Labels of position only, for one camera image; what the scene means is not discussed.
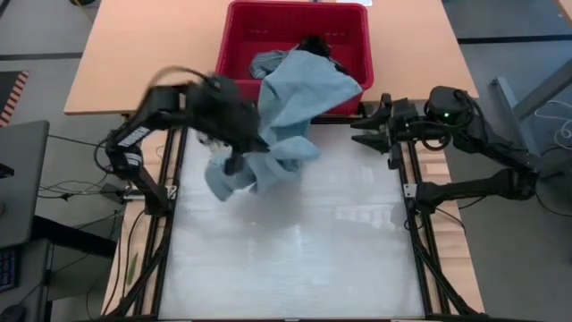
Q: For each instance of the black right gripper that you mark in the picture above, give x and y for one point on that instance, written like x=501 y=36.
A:
x=404 y=123

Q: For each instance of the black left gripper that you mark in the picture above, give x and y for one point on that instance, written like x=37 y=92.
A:
x=219 y=112

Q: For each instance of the light blue jeans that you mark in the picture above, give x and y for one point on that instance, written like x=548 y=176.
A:
x=295 y=98

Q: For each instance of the black pants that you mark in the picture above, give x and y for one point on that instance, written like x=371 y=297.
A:
x=317 y=47

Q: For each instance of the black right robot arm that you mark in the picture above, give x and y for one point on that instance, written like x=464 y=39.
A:
x=482 y=183

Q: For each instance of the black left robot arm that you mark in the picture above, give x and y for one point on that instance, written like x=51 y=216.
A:
x=152 y=107

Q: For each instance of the red plastic laundry bin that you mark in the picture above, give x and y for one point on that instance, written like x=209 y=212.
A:
x=250 y=27

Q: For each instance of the beige wooden table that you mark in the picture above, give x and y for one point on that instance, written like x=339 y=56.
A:
x=156 y=53

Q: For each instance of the black power adapter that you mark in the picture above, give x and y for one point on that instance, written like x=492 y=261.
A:
x=114 y=192

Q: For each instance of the grey metal table leg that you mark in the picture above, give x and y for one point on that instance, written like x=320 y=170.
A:
x=518 y=112

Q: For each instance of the green slim strip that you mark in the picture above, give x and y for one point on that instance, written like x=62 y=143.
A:
x=132 y=268

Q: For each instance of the hazard striped floor mat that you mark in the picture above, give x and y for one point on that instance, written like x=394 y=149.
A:
x=13 y=96

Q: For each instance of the dark computer keyboard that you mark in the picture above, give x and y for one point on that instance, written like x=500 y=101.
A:
x=6 y=268

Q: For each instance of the black aluminium rig frame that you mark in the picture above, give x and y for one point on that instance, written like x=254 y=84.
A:
x=418 y=250

